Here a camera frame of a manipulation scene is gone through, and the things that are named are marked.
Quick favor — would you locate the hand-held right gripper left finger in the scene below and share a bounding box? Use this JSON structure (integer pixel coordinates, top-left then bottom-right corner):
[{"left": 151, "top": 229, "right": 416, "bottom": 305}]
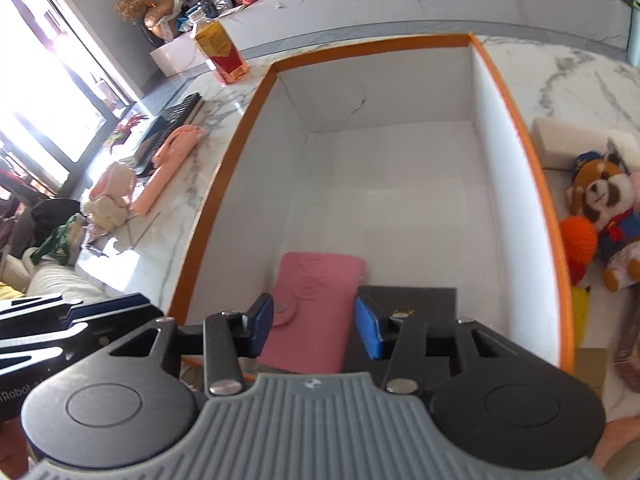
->
[{"left": 107, "top": 292, "right": 276, "bottom": 397}]

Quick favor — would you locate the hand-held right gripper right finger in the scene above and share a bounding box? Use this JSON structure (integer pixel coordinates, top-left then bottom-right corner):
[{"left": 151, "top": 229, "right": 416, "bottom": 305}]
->
[{"left": 354, "top": 294, "right": 532, "bottom": 396}]

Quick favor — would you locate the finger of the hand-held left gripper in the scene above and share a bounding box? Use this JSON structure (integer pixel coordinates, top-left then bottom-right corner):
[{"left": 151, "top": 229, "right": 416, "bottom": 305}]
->
[
  {"left": 0, "top": 292, "right": 153, "bottom": 329},
  {"left": 0, "top": 306, "right": 168, "bottom": 377}
]

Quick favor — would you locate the pink wallet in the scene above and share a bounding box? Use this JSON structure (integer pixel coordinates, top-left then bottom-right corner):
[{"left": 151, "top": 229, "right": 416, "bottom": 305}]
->
[{"left": 260, "top": 252, "right": 369, "bottom": 374}]

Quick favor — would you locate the black box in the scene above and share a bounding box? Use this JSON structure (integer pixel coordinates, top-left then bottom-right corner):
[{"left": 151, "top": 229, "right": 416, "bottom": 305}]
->
[{"left": 344, "top": 285, "right": 459, "bottom": 376}]

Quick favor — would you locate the white box with orange rim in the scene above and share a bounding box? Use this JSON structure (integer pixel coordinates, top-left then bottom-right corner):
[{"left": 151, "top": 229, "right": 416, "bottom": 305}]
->
[{"left": 167, "top": 32, "right": 577, "bottom": 377}]

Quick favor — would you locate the orange crochet ball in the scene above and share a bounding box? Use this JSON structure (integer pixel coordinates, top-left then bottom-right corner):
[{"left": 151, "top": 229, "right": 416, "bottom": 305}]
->
[{"left": 558, "top": 215, "right": 599, "bottom": 287}]

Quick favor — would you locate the red panda plush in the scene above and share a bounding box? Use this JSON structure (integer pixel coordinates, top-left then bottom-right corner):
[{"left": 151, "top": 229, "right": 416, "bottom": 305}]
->
[{"left": 565, "top": 137, "right": 640, "bottom": 294}]

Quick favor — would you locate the white sofa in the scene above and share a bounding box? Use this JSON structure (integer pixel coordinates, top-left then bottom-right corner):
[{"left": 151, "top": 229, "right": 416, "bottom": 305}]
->
[{"left": 0, "top": 254, "right": 103, "bottom": 307}]

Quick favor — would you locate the green patterned cloth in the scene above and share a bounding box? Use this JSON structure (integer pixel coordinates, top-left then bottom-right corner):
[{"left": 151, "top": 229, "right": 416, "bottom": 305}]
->
[{"left": 30, "top": 214, "right": 84, "bottom": 267}]

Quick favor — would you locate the black bag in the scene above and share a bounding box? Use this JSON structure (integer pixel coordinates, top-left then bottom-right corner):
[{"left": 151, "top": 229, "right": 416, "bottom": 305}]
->
[{"left": 30, "top": 197, "right": 82, "bottom": 232}]

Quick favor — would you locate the pink and white bunny plush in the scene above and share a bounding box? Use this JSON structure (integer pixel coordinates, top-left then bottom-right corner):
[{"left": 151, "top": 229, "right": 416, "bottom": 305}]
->
[{"left": 82, "top": 162, "right": 136, "bottom": 234}]

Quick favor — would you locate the red flower plant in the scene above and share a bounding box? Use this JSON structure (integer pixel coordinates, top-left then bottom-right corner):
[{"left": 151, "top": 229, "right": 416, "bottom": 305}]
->
[{"left": 106, "top": 114, "right": 149, "bottom": 149}]

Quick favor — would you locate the black keyboard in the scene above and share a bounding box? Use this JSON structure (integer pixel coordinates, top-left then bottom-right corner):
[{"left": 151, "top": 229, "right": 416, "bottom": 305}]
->
[{"left": 139, "top": 92, "right": 204, "bottom": 162}]

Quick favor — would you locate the yellow toy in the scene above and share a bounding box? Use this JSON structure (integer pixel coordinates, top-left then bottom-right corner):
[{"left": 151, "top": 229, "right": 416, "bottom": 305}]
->
[{"left": 572, "top": 285, "right": 594, "bottom": 349}]

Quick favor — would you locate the brown pouch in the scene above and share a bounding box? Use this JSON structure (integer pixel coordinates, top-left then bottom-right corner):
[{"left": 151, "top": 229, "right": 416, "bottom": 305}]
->
[{"left": 612, "top": 310, "right": 640, "bottom": 402}]

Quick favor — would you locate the white foam block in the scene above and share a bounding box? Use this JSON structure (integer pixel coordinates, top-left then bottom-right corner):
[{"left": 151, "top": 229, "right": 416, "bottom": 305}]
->
[{"left": 530, "top": 117, "right": 640, "bottom": 171}]

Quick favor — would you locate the red box at edge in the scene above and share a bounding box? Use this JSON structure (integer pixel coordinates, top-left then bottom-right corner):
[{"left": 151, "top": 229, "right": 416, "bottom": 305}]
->
[{"left": 193, "top": 18, "right": 250, "bottom": 85}]

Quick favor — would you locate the dried flower bunch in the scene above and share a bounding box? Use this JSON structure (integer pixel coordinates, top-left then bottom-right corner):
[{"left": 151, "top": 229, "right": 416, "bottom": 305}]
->
[{"left": 114, "top": 0, "right": 151, "bottom": 24}]

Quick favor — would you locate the white marble low cabinet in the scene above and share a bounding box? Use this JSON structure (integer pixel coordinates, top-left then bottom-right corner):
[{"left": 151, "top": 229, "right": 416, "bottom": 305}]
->
[{"left": 217, "top": 0, "right": 632, "bottom": 54}]

